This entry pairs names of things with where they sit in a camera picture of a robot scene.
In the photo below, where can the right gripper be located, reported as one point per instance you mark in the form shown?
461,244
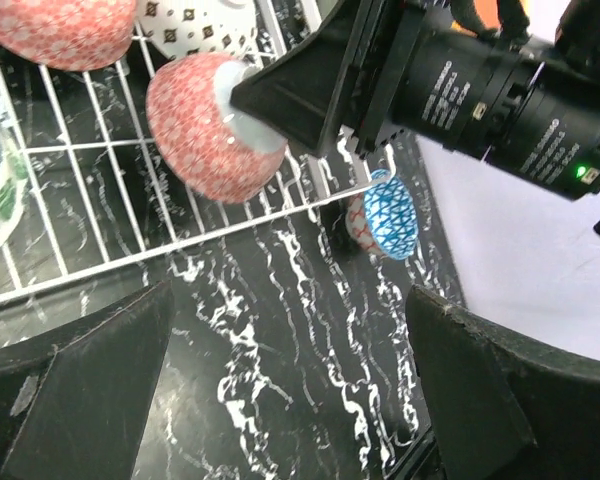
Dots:
372,69

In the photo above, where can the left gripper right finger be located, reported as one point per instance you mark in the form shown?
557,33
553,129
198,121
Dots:
503,405

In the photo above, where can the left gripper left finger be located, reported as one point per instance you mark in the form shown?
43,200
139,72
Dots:
74,400

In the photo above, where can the red dotted pink bowl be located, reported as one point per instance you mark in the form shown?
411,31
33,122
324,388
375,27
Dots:
217,150

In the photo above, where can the red lattice blue-inside bowl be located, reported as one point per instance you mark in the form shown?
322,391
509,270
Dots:
382,220

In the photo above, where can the white wire dish rack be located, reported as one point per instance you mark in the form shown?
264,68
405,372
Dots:
100,199

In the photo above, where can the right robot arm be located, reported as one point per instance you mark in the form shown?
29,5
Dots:
509,118

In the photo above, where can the white diamond pattern bowl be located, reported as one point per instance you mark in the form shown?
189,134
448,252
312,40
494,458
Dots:
178,28

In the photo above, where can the pink floral bowl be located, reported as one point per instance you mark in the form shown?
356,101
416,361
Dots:
67,35

